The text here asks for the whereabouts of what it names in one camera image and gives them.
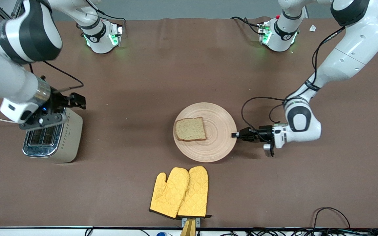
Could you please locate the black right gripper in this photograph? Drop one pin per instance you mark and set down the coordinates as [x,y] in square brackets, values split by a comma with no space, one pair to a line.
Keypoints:
[58,102]

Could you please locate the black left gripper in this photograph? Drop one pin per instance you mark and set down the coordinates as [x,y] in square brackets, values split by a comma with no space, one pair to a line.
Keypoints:
[263,132]

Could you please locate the round wooden plate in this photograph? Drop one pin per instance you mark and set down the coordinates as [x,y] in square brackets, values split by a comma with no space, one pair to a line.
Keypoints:
[215,144]

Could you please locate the brown bread slice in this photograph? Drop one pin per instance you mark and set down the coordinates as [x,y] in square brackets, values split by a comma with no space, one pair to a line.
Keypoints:
[190,129]

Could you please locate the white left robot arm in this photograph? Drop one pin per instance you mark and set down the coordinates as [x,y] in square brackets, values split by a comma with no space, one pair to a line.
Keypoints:
[349,59]

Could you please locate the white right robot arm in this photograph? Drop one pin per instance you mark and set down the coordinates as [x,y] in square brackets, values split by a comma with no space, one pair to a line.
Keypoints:
[11,82]

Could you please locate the cream and chrome toaster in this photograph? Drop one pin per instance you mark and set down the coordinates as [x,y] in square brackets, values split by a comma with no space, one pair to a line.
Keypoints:
[71,137]

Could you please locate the yellow quilted oven mitt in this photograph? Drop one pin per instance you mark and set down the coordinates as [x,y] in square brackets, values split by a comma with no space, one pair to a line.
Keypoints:
[167,193]
[195,190]

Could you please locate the small white paper scrap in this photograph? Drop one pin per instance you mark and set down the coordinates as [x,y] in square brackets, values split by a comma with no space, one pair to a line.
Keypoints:
[312,28]

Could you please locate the grey base connector bracket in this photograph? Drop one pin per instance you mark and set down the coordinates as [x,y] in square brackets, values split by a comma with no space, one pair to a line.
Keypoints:
[263,32]
[115,36]

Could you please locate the wooden stick with metal bracket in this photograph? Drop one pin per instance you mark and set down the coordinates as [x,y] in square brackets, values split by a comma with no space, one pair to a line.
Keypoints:
[189,227]

